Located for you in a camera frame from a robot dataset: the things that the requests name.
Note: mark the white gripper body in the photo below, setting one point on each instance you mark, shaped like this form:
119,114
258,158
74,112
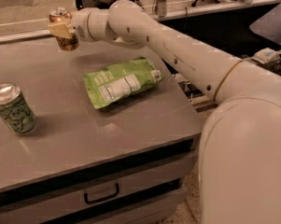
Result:
79,25

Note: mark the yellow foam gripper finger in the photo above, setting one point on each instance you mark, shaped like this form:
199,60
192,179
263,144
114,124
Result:
61,29

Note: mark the orange soda can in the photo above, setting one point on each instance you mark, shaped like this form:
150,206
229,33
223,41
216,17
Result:
62,14

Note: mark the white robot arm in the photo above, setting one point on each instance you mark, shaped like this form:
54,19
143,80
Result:
240,145

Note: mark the green rice chip bag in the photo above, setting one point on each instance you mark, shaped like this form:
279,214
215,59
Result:
120,80

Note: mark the green soda can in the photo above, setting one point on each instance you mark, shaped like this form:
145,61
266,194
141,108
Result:
14,110

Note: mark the grey drawer cabinet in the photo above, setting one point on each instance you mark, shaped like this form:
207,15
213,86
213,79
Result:
145,143

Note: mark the white tissue packet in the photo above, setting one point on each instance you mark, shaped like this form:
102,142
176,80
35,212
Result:
266,55

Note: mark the black drawer handle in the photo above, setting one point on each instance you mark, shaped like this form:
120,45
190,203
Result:
101,193

